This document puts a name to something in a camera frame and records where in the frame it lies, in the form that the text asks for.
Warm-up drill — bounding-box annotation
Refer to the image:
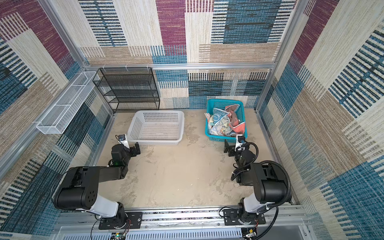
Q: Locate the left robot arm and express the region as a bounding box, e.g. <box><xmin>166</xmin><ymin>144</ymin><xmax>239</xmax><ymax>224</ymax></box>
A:
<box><xmin>53</xmin><ymin>143</ymin><xmax>141</xmax><ymax>228</ymax></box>

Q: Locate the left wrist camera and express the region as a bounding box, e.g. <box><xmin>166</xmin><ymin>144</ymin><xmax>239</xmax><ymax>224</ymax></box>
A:
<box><xmin>116</xmin><ymin>134</ymin><xmax>130</xmax><ymax>149</ymax></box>

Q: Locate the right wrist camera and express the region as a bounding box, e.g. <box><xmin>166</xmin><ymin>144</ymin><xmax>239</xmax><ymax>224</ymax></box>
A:
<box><xmin>235</xmin><ymin>134</ymin><xmax>246</xmax><ymax>152</ymax></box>

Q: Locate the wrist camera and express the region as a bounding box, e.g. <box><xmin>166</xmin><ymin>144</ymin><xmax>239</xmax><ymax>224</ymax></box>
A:
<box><xmin>116</xmin><ymin>134</ymin><xmax>130</xmax><ymax>149</ymax></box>
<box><xmin>235</xmin><ymin>134</ymin><xmax>246</xmax><ymax>152</ymax></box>

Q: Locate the aluminium front rail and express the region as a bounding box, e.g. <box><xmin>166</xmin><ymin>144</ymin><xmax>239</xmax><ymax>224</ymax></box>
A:
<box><xmin>52</xmin><ymin>205</ymin><xmax>310</xmax><ymax>234</ymax></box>

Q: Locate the pink red towel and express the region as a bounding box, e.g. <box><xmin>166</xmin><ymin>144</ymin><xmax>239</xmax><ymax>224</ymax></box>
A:
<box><xmin>225</xmin><ymin>104</ymin><xmax>246</xmax><ymax>134</ymax></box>

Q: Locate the white plastic basket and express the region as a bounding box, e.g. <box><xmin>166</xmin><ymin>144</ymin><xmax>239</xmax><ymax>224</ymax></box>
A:
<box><xmin>126</xmin><ymin>110</ymin><xmax>185</xmax><ymax>146</ymax></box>

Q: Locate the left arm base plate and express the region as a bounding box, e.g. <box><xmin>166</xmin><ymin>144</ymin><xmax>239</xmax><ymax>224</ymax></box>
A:
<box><xmin>98</xmin><ymin>212</ymin><xmax>143</xmax><ymax>230</ymax></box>

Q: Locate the blue bunny towel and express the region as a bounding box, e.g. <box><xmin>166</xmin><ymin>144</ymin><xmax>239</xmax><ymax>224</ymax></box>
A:
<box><xmin>205</xmin><ymin>108</ymin><xmax>236</xmax><ymax>137</ymax></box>

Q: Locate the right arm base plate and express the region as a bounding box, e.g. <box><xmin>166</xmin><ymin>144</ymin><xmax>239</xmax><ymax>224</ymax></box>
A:
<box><xmin>219</xmin><ymin>207</ymin><xmax>266</xmax><ymax>226</ymax></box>

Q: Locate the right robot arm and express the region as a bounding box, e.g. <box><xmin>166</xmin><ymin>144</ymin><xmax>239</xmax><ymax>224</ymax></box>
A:
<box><xmin>219</xmin><ymin>140</ymin><xmax>292</xmax><ymax>226</ymax></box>

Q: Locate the black wire shelf rack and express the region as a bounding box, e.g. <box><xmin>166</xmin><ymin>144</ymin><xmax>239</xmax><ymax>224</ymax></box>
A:
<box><xmin>93</xmin><ymin>67</ymin><xmax>161</xmax><ymax>114</ymax></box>

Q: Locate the teal plastic basket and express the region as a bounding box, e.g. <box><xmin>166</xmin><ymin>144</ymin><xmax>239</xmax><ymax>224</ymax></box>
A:
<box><xmin>205</xmin><ymin>99</ymin><xmax>248</xmax><ymax>143</ymax></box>

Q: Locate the white wire wall basket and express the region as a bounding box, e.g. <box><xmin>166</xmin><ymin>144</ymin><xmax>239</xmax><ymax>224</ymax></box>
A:
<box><xmin>36</xmin><ymin>72</ymin><xmax>96</xmax><ymax>135</ymax></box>

